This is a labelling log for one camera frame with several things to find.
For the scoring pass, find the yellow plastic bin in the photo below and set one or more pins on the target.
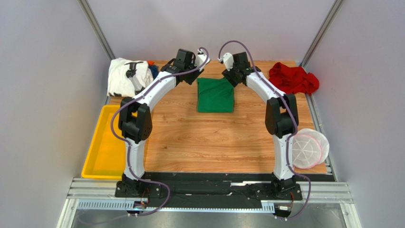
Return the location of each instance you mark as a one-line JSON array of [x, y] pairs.
[[106, 154]]

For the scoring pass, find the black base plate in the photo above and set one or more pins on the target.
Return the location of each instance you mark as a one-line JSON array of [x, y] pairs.
[[207, 190]]

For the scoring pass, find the red t shirt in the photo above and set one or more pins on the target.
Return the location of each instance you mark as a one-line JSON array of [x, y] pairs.
[[293, 79]]

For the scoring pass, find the orange t shirt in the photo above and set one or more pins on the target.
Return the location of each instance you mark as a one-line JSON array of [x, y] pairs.
[[150, 62]]

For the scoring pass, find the green t shirt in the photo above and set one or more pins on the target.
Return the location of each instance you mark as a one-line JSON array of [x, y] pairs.
[[215, 96]]

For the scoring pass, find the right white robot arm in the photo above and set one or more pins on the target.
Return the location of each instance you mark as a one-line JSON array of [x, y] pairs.
[[281, 116]]

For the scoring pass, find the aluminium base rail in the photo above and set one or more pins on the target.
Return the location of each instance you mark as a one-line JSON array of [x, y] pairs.
[[332, 198]]

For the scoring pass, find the right aluminium frame post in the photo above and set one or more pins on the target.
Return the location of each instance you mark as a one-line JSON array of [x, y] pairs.
[[335, 8]]

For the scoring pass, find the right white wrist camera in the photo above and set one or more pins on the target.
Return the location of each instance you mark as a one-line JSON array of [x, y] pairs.
[[227, 60]]

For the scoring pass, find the aluminium frame post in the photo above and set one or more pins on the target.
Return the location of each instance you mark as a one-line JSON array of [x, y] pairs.
[[86, 8], [335, 8]]

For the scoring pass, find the white pink round basket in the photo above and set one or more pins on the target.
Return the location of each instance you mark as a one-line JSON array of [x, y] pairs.
[[310, 148]]

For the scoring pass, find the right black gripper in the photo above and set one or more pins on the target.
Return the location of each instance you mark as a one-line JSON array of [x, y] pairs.
[[232, 77]]

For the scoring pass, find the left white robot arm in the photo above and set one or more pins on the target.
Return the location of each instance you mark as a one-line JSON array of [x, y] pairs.
[[135, 114]]

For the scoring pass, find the left aluminium frame post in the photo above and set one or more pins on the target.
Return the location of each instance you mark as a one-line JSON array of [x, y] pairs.
[[86, 8]]

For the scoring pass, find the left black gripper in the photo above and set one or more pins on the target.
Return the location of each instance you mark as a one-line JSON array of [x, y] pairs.
[[191, 81]]

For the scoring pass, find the white printed t shirt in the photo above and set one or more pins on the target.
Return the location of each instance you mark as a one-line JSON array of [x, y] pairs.
[[126, 77]]

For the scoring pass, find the blue t shirt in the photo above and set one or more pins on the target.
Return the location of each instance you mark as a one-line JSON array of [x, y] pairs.
[[154, 70]]

